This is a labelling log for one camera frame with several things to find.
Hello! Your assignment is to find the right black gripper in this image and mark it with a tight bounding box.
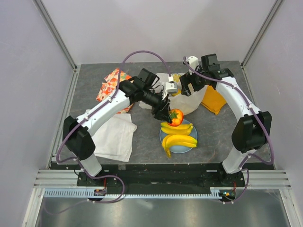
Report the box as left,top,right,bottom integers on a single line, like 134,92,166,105
179,64,208,96

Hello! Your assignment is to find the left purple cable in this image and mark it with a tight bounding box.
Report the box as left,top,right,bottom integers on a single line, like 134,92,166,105
55,50,175,164

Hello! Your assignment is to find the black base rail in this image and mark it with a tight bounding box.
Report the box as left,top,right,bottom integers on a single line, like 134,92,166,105
77,163,245,194

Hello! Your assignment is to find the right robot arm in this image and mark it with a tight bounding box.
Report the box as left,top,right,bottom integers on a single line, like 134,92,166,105
180,54,274,186

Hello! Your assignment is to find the purple cable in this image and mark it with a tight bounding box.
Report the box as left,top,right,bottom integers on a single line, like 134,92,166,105
55,50,175,164
183,56,275,204

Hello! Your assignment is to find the small yellow banana bunch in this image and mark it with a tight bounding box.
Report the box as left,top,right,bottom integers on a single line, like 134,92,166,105
161,122,194,135

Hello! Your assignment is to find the white cloth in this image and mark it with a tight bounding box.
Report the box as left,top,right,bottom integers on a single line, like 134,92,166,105
92,113,137,162

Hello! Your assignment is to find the left aluminium frame post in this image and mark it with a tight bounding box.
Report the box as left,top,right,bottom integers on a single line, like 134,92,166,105
33,0,78,71

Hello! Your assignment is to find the large yellow banana bunch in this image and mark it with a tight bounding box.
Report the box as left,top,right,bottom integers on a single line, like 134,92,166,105
161,134,197,158

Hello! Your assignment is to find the aluminium frame post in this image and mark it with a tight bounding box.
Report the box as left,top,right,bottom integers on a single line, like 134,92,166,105
33,0,78,71
241,0,284,68

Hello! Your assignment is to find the white plastic bag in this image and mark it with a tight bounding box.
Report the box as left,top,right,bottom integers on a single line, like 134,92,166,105
139,73,207,115

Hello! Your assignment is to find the orange persimmon fruit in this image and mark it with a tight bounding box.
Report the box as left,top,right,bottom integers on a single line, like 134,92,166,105
169,109,184,127

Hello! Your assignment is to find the blue plate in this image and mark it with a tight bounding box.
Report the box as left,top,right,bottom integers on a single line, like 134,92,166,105
160,120,198,157

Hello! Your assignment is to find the orange cloth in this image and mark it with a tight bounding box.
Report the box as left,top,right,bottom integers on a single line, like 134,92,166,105
201,85,227,115

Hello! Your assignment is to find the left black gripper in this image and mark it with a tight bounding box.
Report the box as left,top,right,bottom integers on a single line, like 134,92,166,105
141,87,172,123

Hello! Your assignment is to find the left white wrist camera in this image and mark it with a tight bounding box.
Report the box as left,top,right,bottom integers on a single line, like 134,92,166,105
162,82,178,100

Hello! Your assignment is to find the right aluminium frame post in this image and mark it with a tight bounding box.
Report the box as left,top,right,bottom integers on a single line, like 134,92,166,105
241,0,284,68

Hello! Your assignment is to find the floral patterned cloth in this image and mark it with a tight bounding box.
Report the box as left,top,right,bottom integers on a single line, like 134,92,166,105
96,68,133,114

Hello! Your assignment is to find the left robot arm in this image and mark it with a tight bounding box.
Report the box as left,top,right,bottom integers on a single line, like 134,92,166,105
62,69,178,186

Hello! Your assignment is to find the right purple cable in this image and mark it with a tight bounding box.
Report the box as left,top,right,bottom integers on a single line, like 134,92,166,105
183,56,275,204

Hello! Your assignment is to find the light blue cable duct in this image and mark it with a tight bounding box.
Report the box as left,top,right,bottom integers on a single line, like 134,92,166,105
44,188,222,199

